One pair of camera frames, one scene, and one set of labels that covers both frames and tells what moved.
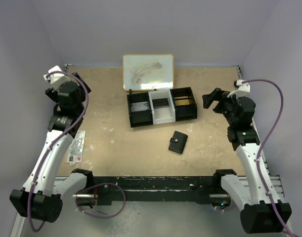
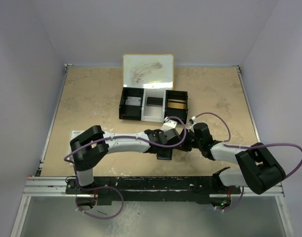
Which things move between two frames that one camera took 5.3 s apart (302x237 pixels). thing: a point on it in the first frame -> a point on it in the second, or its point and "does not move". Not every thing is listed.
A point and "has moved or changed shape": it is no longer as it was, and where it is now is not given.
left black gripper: (87, 89) -> (158, 131)
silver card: (136, 106) -> (133, 101)
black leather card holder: (178, 142) has moved or changed shape
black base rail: (117, 190) does not move
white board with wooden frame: (148, 72) does not move
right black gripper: (217, 93) -> (183, 146)
